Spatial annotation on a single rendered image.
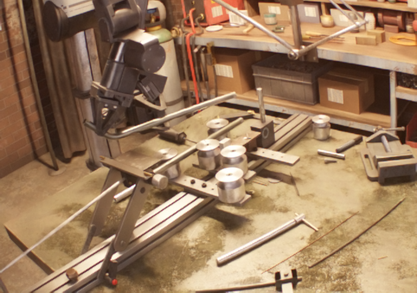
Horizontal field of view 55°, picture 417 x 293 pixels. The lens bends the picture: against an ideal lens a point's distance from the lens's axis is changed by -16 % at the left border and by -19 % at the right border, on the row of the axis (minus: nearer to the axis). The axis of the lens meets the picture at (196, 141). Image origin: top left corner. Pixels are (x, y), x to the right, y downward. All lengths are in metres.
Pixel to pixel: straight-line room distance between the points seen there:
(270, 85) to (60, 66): 1.51
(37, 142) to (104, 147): 2.20
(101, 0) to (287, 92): 1.80
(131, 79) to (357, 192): 0.51
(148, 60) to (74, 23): 0.60
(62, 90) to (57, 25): 1.96
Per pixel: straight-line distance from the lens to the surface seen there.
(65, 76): 3.31
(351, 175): 1.00
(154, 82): 0.96
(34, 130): 3.71
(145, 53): 0.85
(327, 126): 1.16
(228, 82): 2.78
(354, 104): 2.35
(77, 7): 1.41
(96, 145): 1.56
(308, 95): 2.48
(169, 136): 1.24
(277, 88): 2.58
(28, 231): 1.02
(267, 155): 1.01
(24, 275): 2.43
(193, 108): 1.03
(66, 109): 3.39
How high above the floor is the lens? 1.39
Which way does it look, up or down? 24 degrees down
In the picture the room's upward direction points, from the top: 10 degrees counter-clockwise
